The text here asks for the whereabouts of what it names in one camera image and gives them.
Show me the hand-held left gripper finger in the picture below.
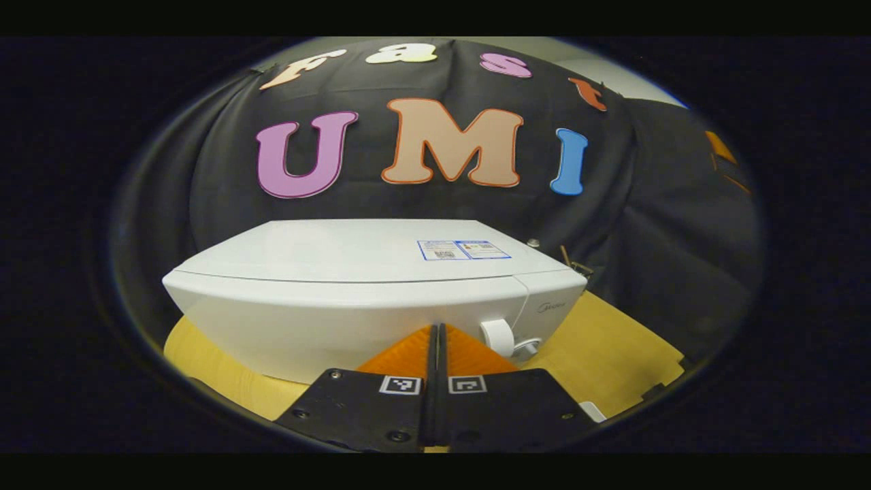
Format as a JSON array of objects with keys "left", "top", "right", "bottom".
[
  {"left": 437, "top": 323, "right": 601, "bottom": 453},
  {"left": 274, "top": 324, "right": 438, "bottom": 453}
]

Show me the black backdrop cloth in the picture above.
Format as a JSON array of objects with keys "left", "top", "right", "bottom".
[{"left": 112, "top": 37, "right": 763, "bottom": 368}]

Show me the white microwave oven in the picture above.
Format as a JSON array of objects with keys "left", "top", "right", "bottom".
[{"left": 162, "top": 218, "right": 589, "bottom": 386}]

